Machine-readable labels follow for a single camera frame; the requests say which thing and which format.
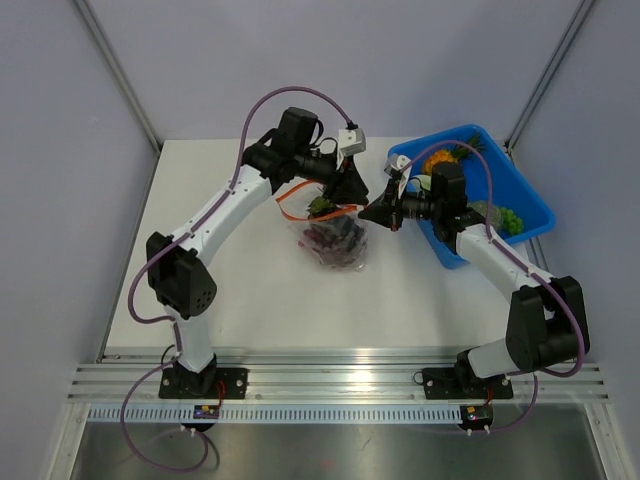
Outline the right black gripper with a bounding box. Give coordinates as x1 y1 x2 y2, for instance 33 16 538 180
359 179 442 232

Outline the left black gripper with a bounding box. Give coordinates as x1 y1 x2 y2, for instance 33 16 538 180
293 147 368 205

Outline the blue black grape bunch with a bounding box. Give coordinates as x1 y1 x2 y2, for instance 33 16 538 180
303 196 365 252

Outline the clear zip bag orange zipper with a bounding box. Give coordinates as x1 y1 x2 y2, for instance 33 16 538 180
275 180 368 270

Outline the dark purple grape bunch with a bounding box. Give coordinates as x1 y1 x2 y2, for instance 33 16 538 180
298 224 367 268

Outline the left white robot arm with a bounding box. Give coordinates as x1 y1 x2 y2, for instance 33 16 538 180
146 107 368 399

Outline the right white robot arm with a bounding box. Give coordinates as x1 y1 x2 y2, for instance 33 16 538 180
359 155 590 398

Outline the green cabbage toy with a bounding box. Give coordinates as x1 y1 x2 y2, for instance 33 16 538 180
410 174 432 192

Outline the green cantaloupe melon toy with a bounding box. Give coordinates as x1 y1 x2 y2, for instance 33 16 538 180
468 200 502 224

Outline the orange toy pineapple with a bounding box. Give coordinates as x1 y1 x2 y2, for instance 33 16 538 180
421 133 485 175

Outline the blue plastic bin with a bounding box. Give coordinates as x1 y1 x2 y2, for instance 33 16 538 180
388 124 555 245

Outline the small green grape bunch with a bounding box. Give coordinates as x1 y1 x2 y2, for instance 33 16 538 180
499 207 524 236

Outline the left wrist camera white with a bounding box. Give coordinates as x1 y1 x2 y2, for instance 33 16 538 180
337 123 366 164

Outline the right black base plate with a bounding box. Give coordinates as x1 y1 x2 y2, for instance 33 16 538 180
413 367 514 400

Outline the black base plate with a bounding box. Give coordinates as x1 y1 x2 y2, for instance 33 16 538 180
413 367 514 400
158 367 249 400

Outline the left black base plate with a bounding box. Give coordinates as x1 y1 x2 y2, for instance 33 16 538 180
158 367 249 400

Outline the aluminium rail frame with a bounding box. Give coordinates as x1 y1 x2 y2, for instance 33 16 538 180
67 344 611 406

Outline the white slotted cable duct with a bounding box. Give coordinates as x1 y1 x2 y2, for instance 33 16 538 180
88 404 462 425

